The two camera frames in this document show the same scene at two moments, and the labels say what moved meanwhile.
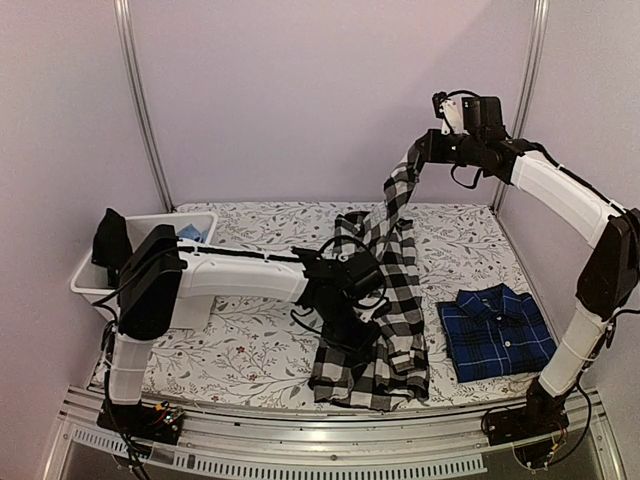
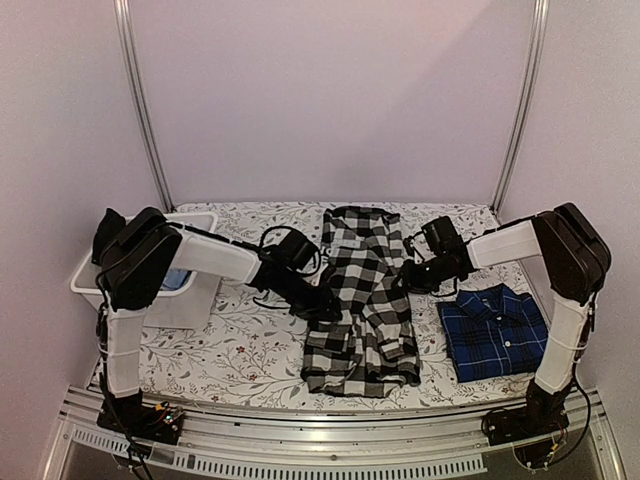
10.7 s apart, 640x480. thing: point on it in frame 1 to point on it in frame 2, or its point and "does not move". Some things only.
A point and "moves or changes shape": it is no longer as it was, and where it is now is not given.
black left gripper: x=363 y=344 to x=318 y=310
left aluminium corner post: x=124 y=26 does not move
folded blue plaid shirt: x=492 y=331 does not move
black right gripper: x=432 y=153 to x=410 y=280
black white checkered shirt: x=390 y=372 moves or changes shape
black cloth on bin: x=112 y=244 does not move
